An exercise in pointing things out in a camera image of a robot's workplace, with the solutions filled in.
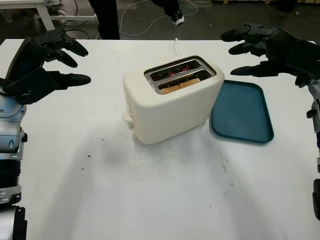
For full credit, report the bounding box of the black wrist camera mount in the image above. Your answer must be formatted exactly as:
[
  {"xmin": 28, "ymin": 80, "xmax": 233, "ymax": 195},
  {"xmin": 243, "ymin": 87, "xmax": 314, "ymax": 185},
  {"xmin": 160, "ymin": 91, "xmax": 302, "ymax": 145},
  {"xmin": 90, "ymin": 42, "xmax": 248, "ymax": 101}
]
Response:
[
  {"xmin": 2, "ymin": 67, "xmax": 61, "ymax": 105},
  {"xmin": 282, "ymin": 39, "xmax": 320, "ymax": 77}
]

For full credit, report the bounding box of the toast slice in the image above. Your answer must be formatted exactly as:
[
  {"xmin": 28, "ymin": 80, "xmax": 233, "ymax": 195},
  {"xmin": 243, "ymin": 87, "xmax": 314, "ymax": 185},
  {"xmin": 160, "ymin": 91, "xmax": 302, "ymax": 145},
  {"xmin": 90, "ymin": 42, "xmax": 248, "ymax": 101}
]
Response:
[{"xmin": 159, "ymin": 77, "xmax": 201, "ymax": 95}]

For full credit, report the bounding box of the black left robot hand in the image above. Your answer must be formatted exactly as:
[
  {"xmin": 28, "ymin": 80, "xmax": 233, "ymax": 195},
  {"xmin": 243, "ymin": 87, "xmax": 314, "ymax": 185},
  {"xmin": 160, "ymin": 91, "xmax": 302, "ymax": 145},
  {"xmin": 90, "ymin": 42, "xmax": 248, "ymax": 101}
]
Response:
[{"xmin": 5, "ymin": 27, "xmax": 92, "ymax": 90}]

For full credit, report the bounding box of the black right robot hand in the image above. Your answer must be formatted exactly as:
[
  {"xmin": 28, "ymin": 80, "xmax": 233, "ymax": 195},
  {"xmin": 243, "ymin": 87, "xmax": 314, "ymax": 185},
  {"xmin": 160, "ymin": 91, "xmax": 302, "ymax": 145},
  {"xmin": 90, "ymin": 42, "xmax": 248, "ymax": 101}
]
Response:
[{"xmin": 219, "ymin": 23, "xmax": 314, "ymax": 89}]

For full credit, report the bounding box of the blue plastic tray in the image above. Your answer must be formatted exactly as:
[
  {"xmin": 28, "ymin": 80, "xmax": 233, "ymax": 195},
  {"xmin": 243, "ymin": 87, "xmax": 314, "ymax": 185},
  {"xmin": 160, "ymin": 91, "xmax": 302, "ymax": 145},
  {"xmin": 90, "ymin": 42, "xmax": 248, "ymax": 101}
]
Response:
[{"xmin": 208, "ymin": 79, "xmax": 275, "ymax": 144}]

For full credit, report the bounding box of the white toaster power cord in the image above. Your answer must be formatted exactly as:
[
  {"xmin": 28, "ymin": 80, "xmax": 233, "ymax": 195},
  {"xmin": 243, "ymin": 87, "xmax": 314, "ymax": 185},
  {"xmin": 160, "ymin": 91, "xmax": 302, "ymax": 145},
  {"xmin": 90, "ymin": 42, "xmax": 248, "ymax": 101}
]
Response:
[{"xmin": 172, "ymin": 37, "xmax": 181, "ymax": 56}]

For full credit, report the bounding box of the white floor cable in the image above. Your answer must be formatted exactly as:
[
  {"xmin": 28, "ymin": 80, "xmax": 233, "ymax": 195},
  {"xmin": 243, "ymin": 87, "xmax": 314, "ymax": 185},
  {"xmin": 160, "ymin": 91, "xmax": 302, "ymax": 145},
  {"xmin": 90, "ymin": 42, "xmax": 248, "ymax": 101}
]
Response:
[{"xmin": 119, "ymin": 0, "xmax": 200, "ymax": 37}]

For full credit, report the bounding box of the black bulky object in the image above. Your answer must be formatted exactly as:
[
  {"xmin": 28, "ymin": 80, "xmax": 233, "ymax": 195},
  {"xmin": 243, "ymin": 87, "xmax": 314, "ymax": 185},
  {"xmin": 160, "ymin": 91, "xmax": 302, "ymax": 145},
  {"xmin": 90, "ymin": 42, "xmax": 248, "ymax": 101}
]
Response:
[{"xmin": 276, "ymin": 0, "xmax": 296, "ymax": 14}]

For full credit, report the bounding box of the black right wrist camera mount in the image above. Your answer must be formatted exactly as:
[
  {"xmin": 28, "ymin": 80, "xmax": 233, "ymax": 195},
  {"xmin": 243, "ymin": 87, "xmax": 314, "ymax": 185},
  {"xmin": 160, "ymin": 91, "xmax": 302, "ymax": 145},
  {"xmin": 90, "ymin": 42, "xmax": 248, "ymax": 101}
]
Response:
[{"xmin": 282, "ymin": 39, "xmax": 320, "ymax": 77}]

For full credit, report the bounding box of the cream two-slot toaster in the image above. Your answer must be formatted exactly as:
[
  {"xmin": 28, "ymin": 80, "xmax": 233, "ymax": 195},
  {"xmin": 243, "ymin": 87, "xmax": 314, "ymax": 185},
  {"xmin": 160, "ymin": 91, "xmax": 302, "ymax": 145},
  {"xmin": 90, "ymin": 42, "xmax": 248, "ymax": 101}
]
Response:
[{"xmin": 122, "ymin": 55, "xmax": 225, "ymax": 145}]

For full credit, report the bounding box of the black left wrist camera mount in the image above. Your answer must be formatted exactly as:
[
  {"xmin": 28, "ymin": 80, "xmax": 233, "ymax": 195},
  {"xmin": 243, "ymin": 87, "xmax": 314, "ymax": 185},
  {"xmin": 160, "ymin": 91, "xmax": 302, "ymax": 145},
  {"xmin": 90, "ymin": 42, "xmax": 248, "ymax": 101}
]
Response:
[{"xmin": 2, "ymin": 67, "xmax": 61, "ymax": 105}]

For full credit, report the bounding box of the person in black trousers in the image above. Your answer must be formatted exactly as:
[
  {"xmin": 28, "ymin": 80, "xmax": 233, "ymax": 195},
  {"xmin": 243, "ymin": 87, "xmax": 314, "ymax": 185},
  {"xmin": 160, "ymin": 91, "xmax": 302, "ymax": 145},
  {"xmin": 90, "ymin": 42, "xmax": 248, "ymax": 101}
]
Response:
[{"xmin": 93, "ymin": 0, "xmax": 185, "ymax": 40}]

